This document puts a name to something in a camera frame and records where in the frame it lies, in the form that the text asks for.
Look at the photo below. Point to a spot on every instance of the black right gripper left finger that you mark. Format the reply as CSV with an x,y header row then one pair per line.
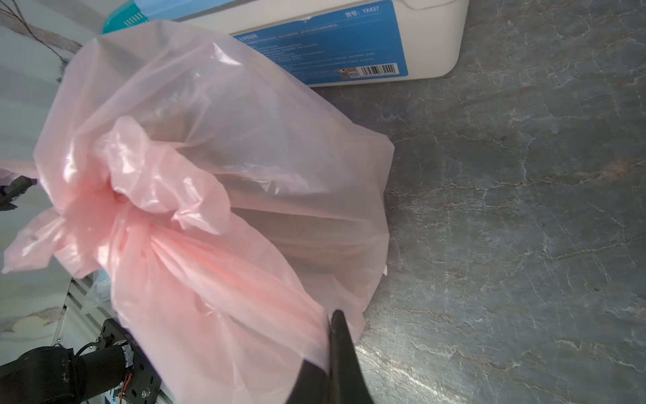
x,y
311,386

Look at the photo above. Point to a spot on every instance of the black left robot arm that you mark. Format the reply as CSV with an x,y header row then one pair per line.
x,y
56,374

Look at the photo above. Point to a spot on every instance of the pink plastic bag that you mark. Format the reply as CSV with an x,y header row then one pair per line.
x,y
232,207

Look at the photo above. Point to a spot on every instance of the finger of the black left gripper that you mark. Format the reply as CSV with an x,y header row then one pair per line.
x,y
16,188

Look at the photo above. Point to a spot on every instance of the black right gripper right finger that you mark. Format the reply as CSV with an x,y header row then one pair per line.
x,y
347,384

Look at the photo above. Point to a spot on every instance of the teal plastic basket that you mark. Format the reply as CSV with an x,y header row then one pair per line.
x,y
127,15

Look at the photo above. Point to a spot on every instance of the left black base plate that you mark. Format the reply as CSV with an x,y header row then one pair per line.
x,y
141,384

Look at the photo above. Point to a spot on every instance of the blue lidded storage box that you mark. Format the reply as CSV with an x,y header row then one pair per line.
x,y
327,42

